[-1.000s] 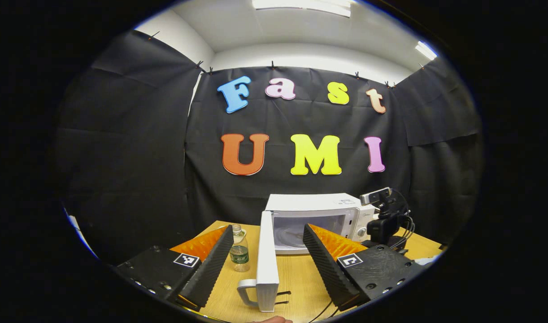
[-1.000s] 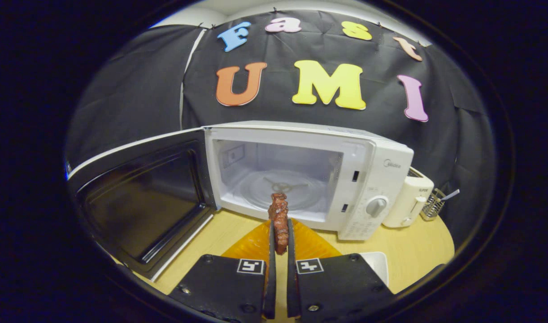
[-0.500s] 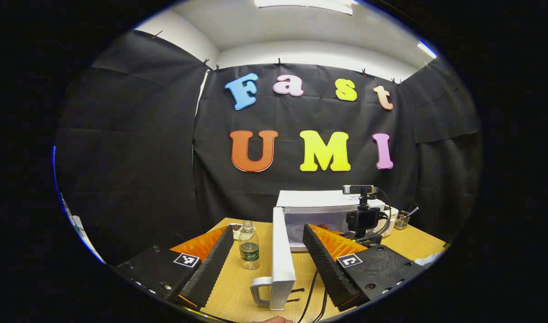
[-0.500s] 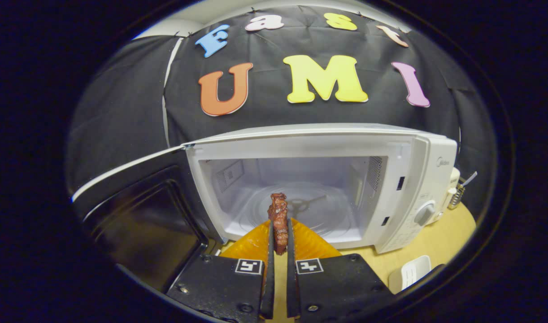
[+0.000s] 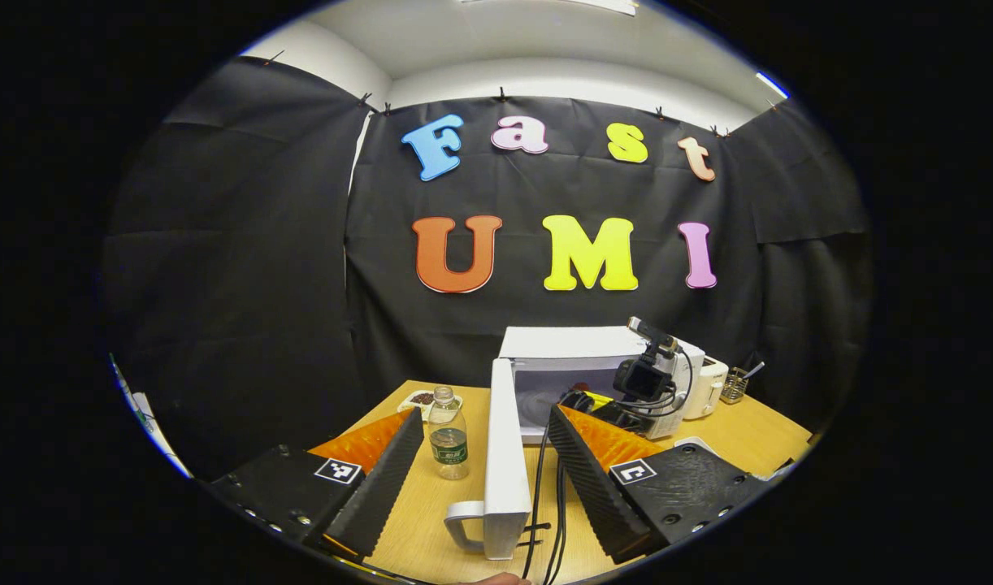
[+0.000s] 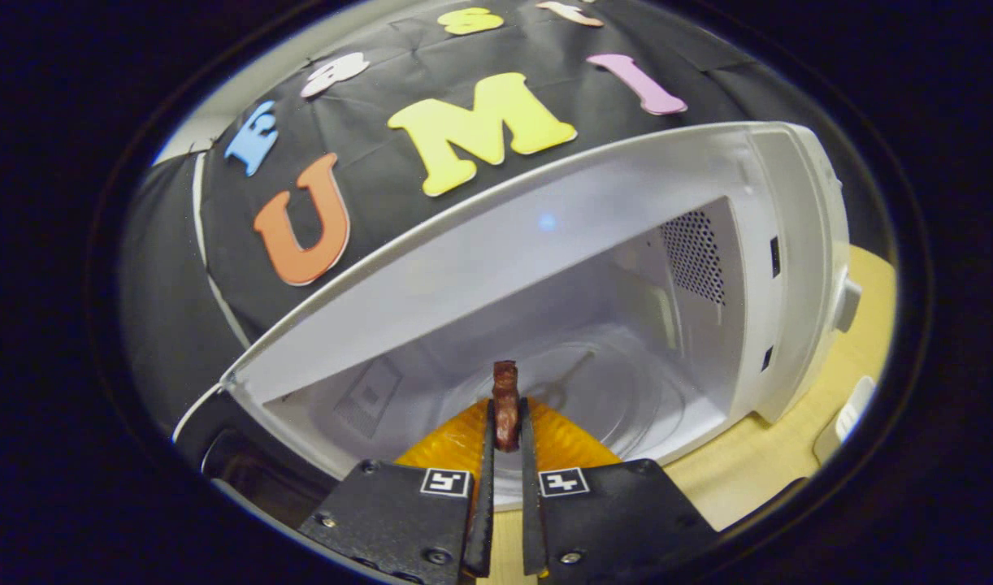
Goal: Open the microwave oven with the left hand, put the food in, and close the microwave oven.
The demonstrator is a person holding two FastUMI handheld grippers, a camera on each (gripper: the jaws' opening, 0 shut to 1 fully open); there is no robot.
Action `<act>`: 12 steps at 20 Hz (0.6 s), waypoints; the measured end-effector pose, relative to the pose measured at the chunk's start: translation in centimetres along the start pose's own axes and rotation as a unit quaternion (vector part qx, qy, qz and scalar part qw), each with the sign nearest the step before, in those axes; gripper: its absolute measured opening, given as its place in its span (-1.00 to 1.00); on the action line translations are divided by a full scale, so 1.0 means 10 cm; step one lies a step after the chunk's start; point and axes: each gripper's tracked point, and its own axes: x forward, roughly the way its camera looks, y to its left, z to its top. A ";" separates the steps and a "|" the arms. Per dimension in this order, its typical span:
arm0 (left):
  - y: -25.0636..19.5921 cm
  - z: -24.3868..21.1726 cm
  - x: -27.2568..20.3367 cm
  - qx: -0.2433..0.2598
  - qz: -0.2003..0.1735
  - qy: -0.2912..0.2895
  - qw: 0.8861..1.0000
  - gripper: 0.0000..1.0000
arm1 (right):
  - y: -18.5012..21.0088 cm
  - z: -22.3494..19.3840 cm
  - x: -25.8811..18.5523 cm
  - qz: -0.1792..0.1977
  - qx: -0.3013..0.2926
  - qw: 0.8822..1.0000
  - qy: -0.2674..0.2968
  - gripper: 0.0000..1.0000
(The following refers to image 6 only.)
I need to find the white microwave oven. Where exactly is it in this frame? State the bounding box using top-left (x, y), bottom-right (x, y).
top-left (171, 120), bottom-right (863, 533)

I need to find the white rectangular dish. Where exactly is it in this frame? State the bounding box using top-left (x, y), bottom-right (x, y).
top-left (813, 375), bottom-right (878, 466)

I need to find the reddish brown meat piece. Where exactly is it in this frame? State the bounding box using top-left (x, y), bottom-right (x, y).
top-left (492, 360), bottom-right (520, 453)

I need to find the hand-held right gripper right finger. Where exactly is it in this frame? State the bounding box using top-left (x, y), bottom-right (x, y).
top-left (519, 396), bottom-right (719, 579)

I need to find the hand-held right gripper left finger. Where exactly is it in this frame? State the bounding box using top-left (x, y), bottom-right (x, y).
top-left (299, 398), bottom-right (497, 585)

